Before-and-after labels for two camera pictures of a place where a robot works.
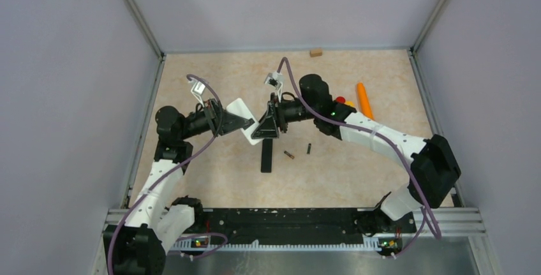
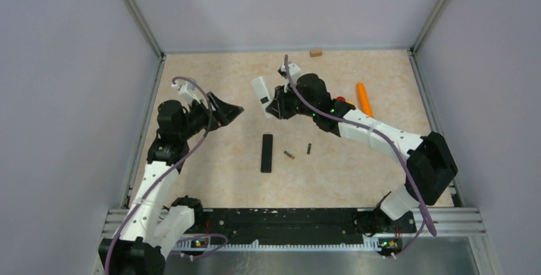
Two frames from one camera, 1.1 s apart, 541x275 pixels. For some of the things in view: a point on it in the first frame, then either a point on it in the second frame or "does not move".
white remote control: x=275 y=80 -> x=294 y=70
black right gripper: x=267 y=127 -> x=279 y=106
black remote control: x=266 y=156 does not move
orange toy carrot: x=365 y=103 does not move
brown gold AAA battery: x=289 y=154 does not move
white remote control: x=237 y=107 -> x=262 y=92
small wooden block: x=314 y=53 does not move
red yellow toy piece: x=342 y=99 does not move
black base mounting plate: x=242 y=225 does not move
